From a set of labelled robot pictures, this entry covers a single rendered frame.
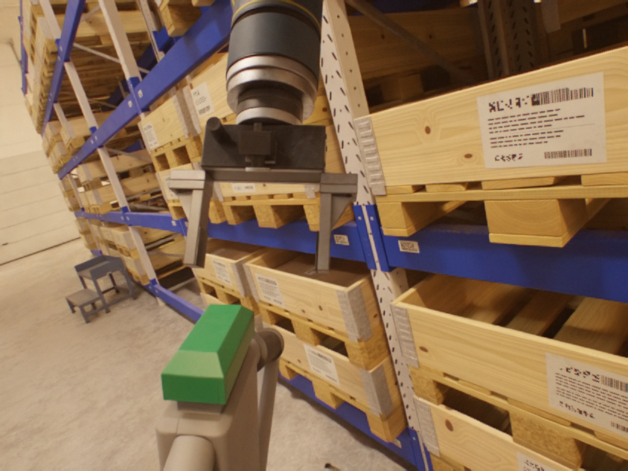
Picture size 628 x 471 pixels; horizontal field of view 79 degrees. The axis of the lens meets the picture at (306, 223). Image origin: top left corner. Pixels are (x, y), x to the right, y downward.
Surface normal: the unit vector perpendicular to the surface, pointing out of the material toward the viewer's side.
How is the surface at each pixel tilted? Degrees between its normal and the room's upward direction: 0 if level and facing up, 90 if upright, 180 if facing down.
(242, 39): 57
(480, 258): 90
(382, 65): 90
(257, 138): 83
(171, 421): 49
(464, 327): 90
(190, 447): 42
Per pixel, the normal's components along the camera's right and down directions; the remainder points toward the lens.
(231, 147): -0.07, -0.25
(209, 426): -0.06, -0.46
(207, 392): -0.08, 0.26
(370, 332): 0.59, 0.04
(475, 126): -0.76, 0.35
